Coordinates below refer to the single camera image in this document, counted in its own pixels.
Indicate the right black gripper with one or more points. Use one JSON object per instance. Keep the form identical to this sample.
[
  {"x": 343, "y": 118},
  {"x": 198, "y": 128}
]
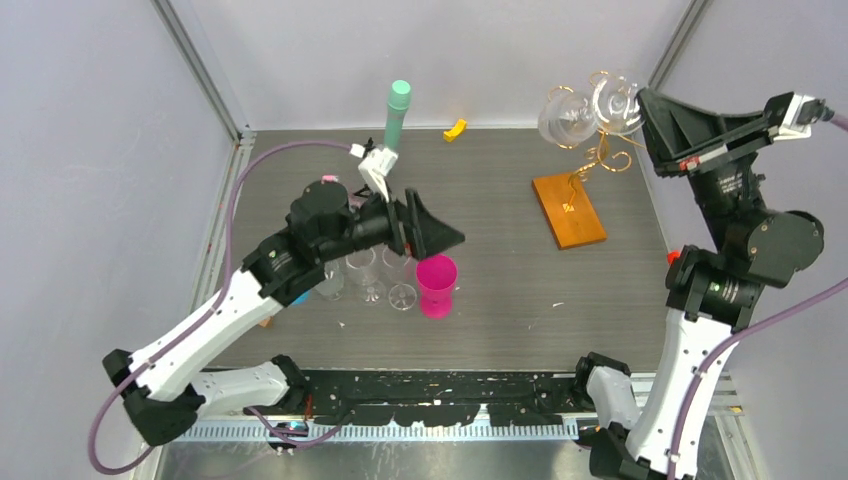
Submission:
[{"x": 679, "y": 135}]

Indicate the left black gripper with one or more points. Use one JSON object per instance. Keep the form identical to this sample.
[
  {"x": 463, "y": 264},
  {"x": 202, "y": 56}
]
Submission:
[{"x": 433, "y": 234}]

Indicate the pink wine glass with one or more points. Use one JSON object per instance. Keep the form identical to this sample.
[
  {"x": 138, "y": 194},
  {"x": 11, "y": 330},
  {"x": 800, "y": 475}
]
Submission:
[{"x": 436, "y": 277}]

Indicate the clear flute wine glass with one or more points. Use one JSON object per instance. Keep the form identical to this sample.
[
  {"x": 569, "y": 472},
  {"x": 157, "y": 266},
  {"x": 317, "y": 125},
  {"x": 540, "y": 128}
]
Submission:
[{"x": 402, "y": 295}]

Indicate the clear tall wine glass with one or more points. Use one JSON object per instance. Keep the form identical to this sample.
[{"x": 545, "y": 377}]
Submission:
[{"x": 571, "y": 116}]

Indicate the clear ribbed wine glass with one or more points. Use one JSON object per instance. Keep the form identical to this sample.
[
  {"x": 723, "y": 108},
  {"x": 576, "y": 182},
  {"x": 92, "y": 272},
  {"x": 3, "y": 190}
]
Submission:
[{"x": 332, "y": 287}]

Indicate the blue wine glass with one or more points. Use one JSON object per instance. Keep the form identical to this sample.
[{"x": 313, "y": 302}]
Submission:
[{"x": 301, "y": 299}]

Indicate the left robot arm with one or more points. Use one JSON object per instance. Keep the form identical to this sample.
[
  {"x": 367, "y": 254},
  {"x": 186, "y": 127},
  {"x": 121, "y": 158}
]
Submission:
[{"x": 164, "y": 388}]

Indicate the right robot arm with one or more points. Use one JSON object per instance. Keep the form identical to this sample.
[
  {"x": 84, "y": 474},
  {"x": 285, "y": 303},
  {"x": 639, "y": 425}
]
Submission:
[{"x": 712, "y": 294}]

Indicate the gold wine glass rack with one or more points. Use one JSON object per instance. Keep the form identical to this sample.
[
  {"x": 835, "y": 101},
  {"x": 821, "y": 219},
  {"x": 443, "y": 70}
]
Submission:
[{"x": 601, "y": 155}]

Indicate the orange wooden rack base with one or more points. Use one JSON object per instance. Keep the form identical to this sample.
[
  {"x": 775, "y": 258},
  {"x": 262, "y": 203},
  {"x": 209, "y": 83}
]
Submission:
[{"x": 570, "y": 215}]

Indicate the yellow banana toy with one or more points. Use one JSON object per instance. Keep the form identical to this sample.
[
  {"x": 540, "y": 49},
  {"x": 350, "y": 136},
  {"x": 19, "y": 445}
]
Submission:
[{"x": 455, "y": 131}]

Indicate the red object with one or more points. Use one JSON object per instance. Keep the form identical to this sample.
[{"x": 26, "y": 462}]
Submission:
[{"x": 673, "y": 256}]

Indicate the green microphone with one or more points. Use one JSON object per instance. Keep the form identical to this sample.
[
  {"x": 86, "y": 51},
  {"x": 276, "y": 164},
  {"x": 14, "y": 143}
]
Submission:
[{"x": 398, "y": 103}]

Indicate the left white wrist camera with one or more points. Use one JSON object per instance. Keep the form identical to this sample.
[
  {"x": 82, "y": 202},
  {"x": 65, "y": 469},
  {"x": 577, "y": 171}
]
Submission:
[{"x": 378, "y": 166}]

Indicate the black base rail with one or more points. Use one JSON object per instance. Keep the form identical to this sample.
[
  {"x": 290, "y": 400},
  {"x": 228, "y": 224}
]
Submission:
[{"x": 435, "y": 398}]

